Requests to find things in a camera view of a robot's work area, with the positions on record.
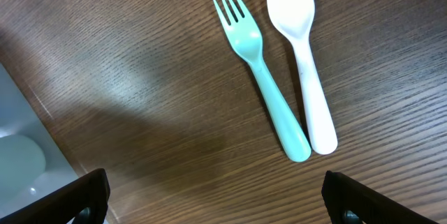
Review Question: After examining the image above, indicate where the green plastic cup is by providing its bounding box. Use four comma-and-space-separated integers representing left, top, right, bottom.
1, 135, 46, 204

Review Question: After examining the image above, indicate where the pink plastic spoon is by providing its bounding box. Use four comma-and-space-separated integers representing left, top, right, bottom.
267, 0, 338, 155

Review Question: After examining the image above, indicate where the green plastic fork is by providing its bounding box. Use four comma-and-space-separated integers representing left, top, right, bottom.
213, 0, 312, 163

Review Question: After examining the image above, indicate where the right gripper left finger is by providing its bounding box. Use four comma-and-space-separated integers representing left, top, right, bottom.
1, 168, 110, 224

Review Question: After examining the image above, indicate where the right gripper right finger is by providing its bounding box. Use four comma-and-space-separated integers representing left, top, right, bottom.
321, 170, 437, 224

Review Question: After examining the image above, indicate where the clear plastic container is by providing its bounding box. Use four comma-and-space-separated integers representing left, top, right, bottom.
0, 62, 109, 224

